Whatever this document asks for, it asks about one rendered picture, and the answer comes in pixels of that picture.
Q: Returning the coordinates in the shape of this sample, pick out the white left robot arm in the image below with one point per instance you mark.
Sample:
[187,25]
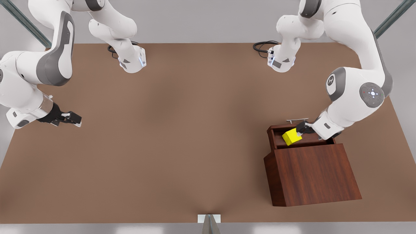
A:
[351,32]

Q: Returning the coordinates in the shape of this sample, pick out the dark wooden drawer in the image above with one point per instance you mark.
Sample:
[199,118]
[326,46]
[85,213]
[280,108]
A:
[276,138]

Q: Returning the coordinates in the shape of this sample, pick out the yellow square block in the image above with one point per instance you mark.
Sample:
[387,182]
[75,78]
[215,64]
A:
[292,136]

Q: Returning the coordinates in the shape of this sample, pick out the silver frame post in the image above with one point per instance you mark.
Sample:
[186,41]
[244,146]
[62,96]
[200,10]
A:
[210,227]
[393,18]
[26,22]

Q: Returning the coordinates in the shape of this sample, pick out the white post foot plate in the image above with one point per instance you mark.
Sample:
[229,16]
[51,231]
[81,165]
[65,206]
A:
[200,218]

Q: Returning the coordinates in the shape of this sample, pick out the dark wooden cabinet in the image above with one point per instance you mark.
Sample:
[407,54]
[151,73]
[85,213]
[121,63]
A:
[315,175]

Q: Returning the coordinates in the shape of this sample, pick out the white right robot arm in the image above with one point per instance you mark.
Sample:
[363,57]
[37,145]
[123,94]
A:
[22,81]

